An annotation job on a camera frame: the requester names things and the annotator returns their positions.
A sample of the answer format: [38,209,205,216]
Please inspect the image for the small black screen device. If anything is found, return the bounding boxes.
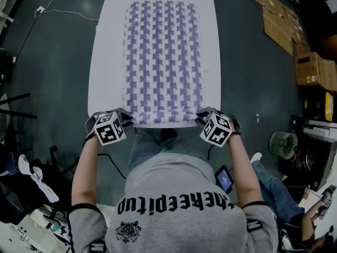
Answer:
[214,164,234,194]

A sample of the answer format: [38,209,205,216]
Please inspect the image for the brown round stool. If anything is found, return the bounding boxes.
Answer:
[317,33,337,62]

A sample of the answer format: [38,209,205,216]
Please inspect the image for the large black appliance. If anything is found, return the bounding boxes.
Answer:
[277,132,337,192]

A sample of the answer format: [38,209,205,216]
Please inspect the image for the round mesh waste bin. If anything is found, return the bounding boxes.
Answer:
[269,130,299,160]

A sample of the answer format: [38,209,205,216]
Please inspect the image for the brown cardboard box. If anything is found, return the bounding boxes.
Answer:
[294,51,337,93]

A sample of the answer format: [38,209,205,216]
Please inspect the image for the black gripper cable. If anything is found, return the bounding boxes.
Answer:
[206,143,219,162]
[96,152,127,180]

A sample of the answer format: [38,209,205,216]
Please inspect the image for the purple white patterned towel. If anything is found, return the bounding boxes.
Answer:
[122,0,207,125]

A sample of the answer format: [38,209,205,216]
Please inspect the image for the person's grey sweatshirt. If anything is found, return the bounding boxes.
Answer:
[67,151,280,253]

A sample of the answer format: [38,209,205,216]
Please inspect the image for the white crumpled cloth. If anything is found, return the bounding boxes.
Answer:
[17,154,60,204]

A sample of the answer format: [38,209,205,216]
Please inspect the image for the black metal frame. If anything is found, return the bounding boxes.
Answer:
[0,93,38,121]

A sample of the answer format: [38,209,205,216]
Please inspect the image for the cluttered white desk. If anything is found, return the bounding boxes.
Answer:
[0,204,73,253]

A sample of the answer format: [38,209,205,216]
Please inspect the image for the person's left forearm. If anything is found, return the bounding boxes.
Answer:
[71,134,106,208]

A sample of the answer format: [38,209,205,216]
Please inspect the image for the black yellow case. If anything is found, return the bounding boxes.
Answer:
[302,91,335,122]

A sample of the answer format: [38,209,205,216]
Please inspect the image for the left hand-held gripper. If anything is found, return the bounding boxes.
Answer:
[85,107,135,146]

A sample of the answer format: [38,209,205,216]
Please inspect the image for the small black box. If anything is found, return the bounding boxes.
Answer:
[289,114,306,131]

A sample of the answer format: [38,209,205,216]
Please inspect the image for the flattened cardboard sheets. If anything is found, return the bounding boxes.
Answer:
[246,0,309,56]

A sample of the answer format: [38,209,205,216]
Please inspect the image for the person's blue jeans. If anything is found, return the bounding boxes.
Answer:
[127,127,211,173]

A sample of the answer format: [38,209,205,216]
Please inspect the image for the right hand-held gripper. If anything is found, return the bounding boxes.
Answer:
[194,106,242,148]

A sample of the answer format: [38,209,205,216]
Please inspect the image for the person's right forearm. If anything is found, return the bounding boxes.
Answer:
[226,133,264,208]

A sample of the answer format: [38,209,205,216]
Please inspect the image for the stack of white flat boxes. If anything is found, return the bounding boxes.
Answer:
[302,119,337,137]

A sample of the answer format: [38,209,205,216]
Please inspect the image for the black office chair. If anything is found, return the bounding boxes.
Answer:
[0,145,83,226]

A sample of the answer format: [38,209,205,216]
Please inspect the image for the long white cable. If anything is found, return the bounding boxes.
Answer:
[34,0,100,23]

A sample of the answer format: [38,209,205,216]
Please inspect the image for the thin black cable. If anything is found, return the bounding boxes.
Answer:
[12,13,39,63]

